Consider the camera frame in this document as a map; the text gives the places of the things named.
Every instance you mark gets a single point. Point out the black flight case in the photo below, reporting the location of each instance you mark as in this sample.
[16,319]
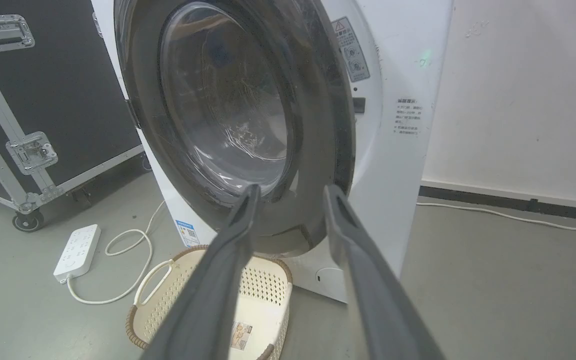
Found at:
[43,95]

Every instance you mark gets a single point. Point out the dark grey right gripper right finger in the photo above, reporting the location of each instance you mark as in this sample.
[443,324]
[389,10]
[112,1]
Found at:
[373,290]

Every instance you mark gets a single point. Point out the round washing machine door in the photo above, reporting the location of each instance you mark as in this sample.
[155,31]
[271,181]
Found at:
[238,125]

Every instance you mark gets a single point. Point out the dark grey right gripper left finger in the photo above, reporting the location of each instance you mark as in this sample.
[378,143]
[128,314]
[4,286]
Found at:
[208,290]

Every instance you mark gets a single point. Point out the cream plastic laundry basket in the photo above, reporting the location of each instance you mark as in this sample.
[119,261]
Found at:
[263,310]

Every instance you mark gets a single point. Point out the white front-load washing machine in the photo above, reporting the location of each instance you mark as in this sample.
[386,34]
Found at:
[393,150]

